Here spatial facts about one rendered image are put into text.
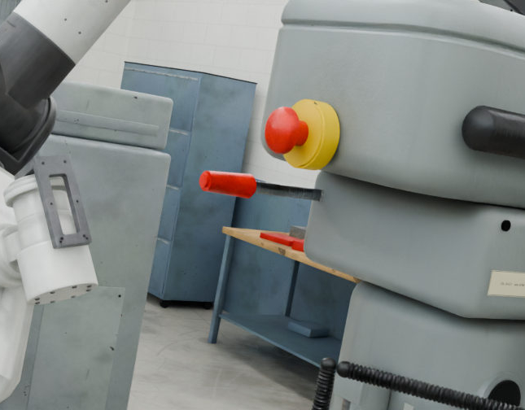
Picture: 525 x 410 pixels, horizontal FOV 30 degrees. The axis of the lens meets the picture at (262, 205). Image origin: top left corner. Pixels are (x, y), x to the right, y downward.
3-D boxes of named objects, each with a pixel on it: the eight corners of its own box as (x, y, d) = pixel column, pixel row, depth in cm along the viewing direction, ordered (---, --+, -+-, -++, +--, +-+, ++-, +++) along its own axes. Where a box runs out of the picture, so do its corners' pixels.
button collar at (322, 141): (315, 173, 83) (329, 102, 82) (273, 163, 87) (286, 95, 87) (333, 176, 84) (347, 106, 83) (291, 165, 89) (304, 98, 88)
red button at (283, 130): (282, 155, 82) (290, 107, 81) (255, 149, 85) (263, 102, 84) (312, 159, 84) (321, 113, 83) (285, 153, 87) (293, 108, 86)
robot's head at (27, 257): (-4, 314, 91) (62, 285, 87) (-28, 211, 94) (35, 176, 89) (48, 309, 97) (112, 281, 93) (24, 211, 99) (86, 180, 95)
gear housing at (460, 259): (467, 322, 83) (491, 206, 82) (294, 258, 102) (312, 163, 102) (687, 329, 103) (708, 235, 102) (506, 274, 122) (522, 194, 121)
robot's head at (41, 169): (10, 272, 93) (42, 248, 87) (-11, 187, 94) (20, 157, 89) (70, 264, 96) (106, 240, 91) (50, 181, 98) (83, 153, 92)
